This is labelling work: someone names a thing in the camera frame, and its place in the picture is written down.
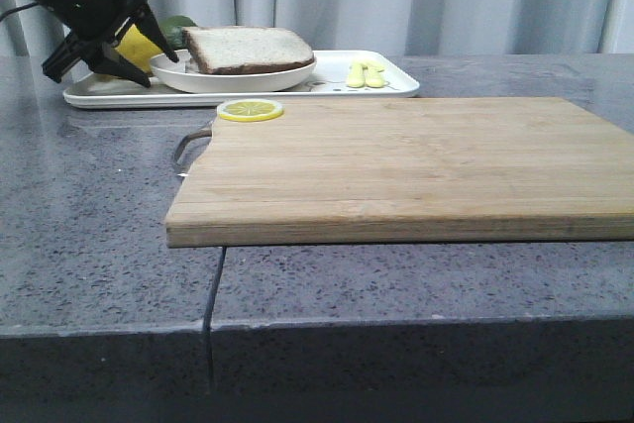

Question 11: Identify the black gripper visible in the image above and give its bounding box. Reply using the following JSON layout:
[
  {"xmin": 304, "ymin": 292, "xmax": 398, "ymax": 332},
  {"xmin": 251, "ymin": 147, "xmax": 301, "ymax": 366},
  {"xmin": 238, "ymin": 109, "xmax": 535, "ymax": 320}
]
[{"xmin": 43, "ymin": 0, "xmax": 178, "ymax": 87}]

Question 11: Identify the white round plate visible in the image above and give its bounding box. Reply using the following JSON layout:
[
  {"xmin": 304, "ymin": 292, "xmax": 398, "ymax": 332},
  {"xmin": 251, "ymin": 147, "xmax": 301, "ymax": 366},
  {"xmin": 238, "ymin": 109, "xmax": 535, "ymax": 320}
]
[{"xmin": 150, "ymin": 50, "xmax": 317, "ymax": 93}]

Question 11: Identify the white bread slice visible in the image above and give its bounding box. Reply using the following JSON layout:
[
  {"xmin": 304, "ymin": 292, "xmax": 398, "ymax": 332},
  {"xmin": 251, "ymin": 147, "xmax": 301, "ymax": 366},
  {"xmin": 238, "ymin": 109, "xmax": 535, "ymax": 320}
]
[{"xmin": 182, "ymin": 26, "xmax": 315, "ymax": 75}]

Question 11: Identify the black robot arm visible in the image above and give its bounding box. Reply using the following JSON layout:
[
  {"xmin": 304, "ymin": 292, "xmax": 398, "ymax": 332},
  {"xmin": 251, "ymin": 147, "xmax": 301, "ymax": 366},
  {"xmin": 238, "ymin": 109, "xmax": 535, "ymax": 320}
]
[{"xmin": 34, "ymin": 0, "xmax": 178, "ymax": 87}]

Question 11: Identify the bottom bread slice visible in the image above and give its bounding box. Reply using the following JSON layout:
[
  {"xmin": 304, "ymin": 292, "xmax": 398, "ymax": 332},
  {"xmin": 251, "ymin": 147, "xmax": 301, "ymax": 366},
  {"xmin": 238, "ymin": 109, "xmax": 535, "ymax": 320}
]
[{"xmin": 185, "ymin": 57, "xmax": 200, "ymax": 74}]

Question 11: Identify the white rectangular tray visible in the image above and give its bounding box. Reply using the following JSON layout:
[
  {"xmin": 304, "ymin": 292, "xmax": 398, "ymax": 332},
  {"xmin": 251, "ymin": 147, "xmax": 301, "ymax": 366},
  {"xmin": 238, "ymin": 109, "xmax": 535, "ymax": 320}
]
[{"xmin": 63, "ymin": 51, "xmax": 420, "ymax": 109}]

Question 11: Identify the yellow lemon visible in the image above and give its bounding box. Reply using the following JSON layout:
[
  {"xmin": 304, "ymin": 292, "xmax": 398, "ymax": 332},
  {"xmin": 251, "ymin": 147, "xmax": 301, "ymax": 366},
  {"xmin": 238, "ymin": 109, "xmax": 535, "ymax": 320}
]
[{"xmin": 91, "ymin": 26, "xmax": 160, "ymax": 87}]

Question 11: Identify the green lime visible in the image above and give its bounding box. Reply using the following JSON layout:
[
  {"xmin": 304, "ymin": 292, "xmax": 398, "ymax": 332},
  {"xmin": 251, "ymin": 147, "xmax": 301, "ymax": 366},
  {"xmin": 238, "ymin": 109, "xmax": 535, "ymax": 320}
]
[{"xmin": 159, "ymin": 15, "xmax": 197, "ymax": 51}]

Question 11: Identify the lemon slice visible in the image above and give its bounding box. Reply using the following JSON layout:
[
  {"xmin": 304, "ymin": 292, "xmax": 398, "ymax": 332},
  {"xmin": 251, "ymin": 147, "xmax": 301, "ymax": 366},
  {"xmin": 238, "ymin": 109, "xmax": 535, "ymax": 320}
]
[{"xmin": 216, "ymin": 99, "xmax": 284, "ymax": 122}]

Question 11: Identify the yellow-green toy piece left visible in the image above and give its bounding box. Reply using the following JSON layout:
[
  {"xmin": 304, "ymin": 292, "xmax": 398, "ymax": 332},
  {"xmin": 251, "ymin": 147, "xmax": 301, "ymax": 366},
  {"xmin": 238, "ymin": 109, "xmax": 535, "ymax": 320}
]
[{"xmin": 346, "ymin": 60, "xmax": 366, "ymax": 88}]

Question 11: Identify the yellow-green toy piece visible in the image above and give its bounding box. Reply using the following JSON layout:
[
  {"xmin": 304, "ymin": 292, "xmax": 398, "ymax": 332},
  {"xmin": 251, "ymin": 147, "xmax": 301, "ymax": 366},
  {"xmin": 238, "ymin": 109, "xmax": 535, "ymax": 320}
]
[
  {"xmin": 364, "ymin": 59, "xmax": 386, "ymax": 88},
  {"xmin": 346, "ymin": 60, "xmax": 366, "ymax": 88}
]

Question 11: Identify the yellow-green toy piece right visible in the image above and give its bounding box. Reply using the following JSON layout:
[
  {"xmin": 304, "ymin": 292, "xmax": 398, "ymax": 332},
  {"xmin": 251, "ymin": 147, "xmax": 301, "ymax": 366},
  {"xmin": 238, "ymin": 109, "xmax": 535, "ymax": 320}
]
[{"xmin": 364, "ymin": 59, "xmax": 386, "ymax": 88}]

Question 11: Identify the wooden cutting board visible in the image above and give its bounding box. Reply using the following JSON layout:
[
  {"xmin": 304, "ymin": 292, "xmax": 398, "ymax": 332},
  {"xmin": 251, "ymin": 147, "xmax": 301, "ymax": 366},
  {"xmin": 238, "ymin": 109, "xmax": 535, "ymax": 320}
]
[{"xmin": 165, "ymin": 97, "xmax": 633, "ymax": 248}]

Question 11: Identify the metal cutting board handle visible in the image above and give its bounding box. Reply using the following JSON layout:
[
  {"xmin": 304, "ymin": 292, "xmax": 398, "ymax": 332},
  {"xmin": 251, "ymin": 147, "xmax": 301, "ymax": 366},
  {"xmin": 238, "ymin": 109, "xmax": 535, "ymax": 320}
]
[{"xmin": 170, "ymin": 125, "xmax": 213, "ymax": 180}]

